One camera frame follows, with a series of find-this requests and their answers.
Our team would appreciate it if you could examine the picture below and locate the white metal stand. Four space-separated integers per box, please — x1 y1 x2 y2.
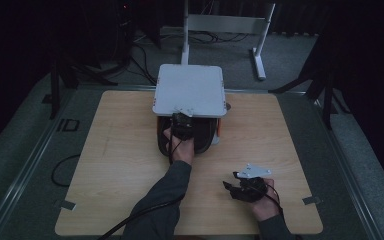
180 0 277 81

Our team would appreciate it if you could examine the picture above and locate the grey tape piece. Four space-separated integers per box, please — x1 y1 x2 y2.
59 199 78 212
302 196 322 206

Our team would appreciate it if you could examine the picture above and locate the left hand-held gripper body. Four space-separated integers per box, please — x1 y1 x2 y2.
170 107 195 141

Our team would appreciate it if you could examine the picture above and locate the black cable on floor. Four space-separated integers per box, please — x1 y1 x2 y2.
50 153 81 188

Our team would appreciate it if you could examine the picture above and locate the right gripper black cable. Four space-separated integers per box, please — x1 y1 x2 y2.
263 183 286 221

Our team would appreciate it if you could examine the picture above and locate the bundle of black cables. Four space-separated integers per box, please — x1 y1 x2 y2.
126 41 158 86

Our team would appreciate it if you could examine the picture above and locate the person's right hand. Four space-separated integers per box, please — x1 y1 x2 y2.
251 178 283 223

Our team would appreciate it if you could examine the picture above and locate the person's left hand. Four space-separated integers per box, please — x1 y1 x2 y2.
162 128 195 166

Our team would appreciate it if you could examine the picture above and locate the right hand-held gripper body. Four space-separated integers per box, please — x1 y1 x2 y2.
232 163 272 203

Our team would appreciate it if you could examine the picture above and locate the black stand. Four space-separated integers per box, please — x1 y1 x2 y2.
269 64 341 131
48 58 118 121

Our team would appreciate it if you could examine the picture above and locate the white lid box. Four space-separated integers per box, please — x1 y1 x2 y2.
152 63 230 146

